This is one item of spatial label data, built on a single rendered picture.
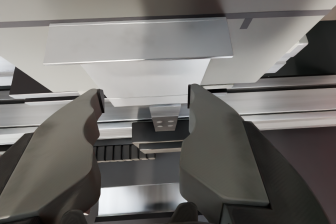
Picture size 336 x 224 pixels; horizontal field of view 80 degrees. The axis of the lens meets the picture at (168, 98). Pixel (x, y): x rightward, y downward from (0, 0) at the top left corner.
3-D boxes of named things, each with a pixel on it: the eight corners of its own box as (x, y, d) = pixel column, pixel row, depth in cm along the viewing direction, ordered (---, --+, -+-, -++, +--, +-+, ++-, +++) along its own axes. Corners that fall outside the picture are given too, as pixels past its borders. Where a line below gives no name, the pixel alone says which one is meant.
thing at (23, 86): (228, 55, 19) (233, 84, 18) (220, 70, 22) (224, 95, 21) (15, 65, 19) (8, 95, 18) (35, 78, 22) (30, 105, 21)
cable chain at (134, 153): (154, 142, 54) (155, 158, 53) (155, 145, 60) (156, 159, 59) (13, 150, 53) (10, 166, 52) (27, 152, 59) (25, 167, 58)
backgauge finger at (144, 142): (217, 86, 23) (224, 131, 21) (190, 129, 47) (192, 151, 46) (109, 92, 22) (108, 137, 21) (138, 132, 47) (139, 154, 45)
